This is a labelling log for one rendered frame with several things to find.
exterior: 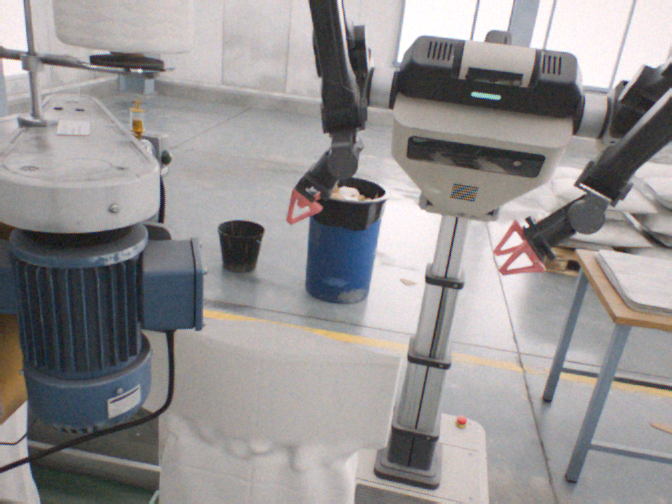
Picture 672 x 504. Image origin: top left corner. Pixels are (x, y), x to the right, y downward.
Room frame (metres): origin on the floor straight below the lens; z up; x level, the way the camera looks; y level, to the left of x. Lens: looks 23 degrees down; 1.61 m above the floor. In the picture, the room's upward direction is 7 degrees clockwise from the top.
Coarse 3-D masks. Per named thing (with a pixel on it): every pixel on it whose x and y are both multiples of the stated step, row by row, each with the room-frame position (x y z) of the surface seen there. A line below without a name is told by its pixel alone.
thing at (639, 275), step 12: (600, 252) 2.27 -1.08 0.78; (612, 252) 2.29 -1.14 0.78; (612, 264) 2.15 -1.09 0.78; (624, 264) 2.17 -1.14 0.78; (636, 264) 2.18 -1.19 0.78; (648, 264) 2.20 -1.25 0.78; (660, 264) 2.21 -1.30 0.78; (624, 276) 2.04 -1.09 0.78; (636, 276) 2.06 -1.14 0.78; (648, 276) 2.07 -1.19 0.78; (660, 276) 2.08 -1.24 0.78; (636, 288) 1.94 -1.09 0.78; (648, 288) 1.95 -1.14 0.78; (660, 288) 1.96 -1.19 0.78; (636, 300) 1.84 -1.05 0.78; (648, 300) 1.85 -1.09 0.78; (660, 300) 1.86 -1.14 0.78
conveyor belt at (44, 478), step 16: (48, 480) 1.15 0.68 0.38; (64, 480) 1.16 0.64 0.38; (80, 480) 1.16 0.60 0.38; (96, 480) 1.17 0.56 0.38; (48, 496) 1.10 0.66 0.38; (64, 496) 1.11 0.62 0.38; (80, 496) 1.11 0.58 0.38; (96, 496) 1.12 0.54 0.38; (112, 496) 1.12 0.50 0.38; (128, 496) 1.13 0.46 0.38; (144, 496) 1.14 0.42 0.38
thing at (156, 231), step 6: (144, 222) 0.72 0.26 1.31; (150, 222) 0.72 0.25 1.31; (150, 228) 0.71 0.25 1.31; (156, 228) 0.71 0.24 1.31; (162, 228) 0.71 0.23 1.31; (168, 228) 0.72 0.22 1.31; (150, 234) 0.71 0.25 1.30; (156, 234) 0.71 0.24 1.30; (162, 234) 0.71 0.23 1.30; (168, 234) 0.71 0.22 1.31; (174, 234) 0.72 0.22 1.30; (150, 240) 0.71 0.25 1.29; (156, 240) 0.71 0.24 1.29; (162, 240) 0.71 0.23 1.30; (150, 330) 0.71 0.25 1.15; (156, 330) 0.71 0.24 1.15; (162, 330) 0.71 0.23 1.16
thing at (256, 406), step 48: (192, 336) 0.89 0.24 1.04; (240, 336) 0.95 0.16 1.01; (288, 336) 0.95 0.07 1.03; (192, 384) 0.89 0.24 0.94; (240, 384) 0.86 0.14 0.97; (288, 384) 0.86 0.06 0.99; (336, 384) 0.87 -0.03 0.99; (384, 384) 0.88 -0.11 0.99; (192, 432) 0.89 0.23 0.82; (240, 432) 0.86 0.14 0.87; (288, 432) 0.86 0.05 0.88; (336, 432) 0.87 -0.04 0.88; (384, 432) 0.88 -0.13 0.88; (192, 480) 0.86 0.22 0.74; (240, 480) 0.85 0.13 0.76; (288, 480) 0.84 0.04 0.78; (336, 480) 0.85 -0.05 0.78
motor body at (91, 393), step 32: (32, 256) 0.56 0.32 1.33; (64, 256) 0.56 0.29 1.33; (96, 256) 0.57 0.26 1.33; (128, 256) 0.60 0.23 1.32; (32, 288) 0.56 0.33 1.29; (64, 288) 0.57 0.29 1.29; (96, 288) 0.57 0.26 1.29; (128, 288) 0.61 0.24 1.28; (32, 320) 0.56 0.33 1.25; (64, 320) 0.57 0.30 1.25; (96, 320) 0.58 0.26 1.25; (128, 320) 0.61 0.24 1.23; (32, 352) 0.57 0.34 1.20; (64, 352) 0.57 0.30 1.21; (96, 352) 0.58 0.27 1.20; (128, 352) 0.61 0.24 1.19; (32, 384) 0.57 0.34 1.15; (64, 384) 0.56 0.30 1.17; (96, 384) 0.56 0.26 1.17; (128, 384) 0.59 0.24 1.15; (64, 416) 0.55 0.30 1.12; (96, 416) 0.56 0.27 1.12; (128, 416) 0.59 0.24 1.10
